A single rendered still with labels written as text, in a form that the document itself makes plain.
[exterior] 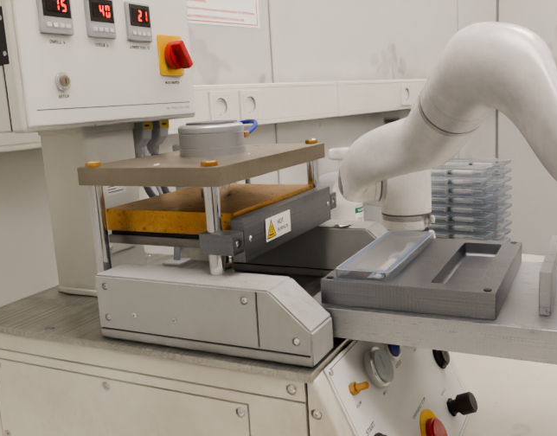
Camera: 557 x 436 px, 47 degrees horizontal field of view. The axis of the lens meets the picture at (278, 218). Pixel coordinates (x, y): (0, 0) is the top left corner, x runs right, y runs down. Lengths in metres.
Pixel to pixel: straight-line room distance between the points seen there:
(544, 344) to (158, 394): 0.37
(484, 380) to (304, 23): 1.13
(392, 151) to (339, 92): 0.90
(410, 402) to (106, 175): 0.41
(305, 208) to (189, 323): 0.22
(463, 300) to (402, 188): 0.49
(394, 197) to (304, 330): 0.53
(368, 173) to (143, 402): 0.48
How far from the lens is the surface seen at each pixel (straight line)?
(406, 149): 0.94
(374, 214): 1.63
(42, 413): 0.82
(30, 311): 0.86
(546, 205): 3.12
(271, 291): 0.59
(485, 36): 0.75
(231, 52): 1.57
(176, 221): 0.70
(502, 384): 1.00
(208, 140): 0.74
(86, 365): 0.74
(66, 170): 0.86
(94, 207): 0.72
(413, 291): 0.60
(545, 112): 0.70
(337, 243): 0.85
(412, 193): 1.07
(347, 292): 0.62
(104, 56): 0.83
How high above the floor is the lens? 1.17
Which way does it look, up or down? 11 degrees down
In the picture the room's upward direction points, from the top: 3 degrees counter-clockwise
